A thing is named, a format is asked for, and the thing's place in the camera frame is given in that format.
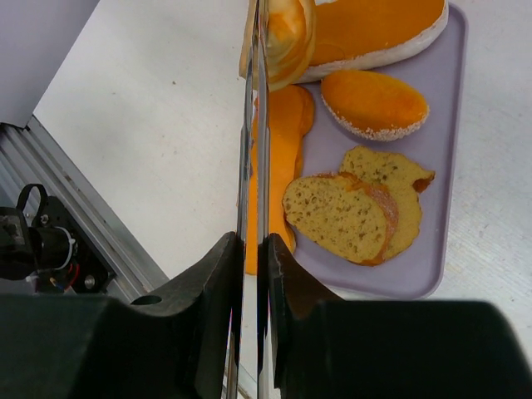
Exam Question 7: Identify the metal kitchen tongs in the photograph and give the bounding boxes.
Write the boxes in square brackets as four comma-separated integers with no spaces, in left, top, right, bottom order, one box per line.
[236,1,270,398]

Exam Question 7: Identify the toast bread slice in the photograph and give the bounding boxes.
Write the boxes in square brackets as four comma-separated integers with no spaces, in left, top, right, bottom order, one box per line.
[265,0,317,91]

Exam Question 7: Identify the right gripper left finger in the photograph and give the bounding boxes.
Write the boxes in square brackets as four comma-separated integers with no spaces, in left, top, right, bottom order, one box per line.
[1,232,239,398]

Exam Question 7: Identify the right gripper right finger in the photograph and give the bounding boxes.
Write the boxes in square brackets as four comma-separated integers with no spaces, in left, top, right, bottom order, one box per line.
[268,234,531,398]

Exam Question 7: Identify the long orange bread loaf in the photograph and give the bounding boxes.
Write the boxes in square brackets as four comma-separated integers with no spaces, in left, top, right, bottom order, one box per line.
[298,0,450,83]

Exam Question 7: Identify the lavender plastic tray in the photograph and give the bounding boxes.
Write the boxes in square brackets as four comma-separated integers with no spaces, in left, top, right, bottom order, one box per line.
[294,4,468,299]

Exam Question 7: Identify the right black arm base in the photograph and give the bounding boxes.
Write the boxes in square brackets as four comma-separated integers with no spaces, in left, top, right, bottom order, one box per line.
[1,184,116,294]

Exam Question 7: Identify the brown bread slice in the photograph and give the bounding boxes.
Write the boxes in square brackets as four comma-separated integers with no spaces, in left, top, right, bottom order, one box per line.
[282,172,398,266]
[339,145,436,260]

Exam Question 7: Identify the wavy orange bread piece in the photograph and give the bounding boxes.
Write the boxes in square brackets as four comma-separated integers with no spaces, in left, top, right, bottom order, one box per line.
[245,85,315,275]

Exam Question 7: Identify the small oval orange bread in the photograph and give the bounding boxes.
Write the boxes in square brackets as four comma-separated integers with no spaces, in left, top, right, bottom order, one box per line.
[320,70,430,142]

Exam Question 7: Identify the aluminium front rail frame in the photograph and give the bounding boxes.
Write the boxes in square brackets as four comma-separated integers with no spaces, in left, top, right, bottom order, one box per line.
[1,118,169,302]

